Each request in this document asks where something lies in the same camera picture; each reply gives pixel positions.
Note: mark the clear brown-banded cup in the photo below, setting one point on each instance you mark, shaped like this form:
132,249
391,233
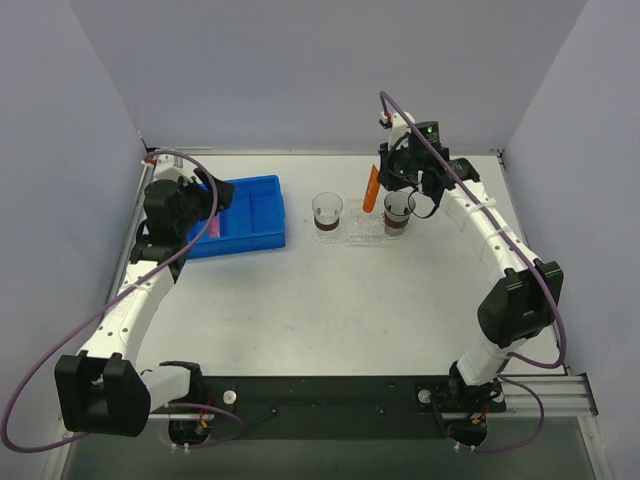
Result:
398,207

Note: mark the clear blue-tinted cup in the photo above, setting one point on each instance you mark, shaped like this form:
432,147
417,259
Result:
327,208

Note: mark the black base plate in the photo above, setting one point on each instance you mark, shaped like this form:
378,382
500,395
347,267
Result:
335,408

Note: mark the orange toothpaste tube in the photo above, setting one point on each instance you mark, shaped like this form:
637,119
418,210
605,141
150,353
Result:
372,191

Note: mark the clear acrylic toothbrush holder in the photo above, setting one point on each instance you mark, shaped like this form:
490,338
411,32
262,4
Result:
358,226

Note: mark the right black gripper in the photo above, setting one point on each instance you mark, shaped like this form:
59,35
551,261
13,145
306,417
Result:
392,176

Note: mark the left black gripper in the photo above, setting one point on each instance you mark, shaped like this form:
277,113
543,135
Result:
213,195

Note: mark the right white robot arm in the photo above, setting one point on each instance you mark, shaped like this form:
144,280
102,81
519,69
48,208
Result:
525,291

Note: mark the blue plastic bin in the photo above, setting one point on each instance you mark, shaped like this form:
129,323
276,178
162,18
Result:
254,222

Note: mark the pink toothpaste tube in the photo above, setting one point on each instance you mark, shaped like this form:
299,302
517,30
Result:
214,228

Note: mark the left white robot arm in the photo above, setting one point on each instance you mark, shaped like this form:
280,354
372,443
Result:
100,389

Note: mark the clear textured oval tray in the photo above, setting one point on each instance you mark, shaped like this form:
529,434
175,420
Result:
337,235

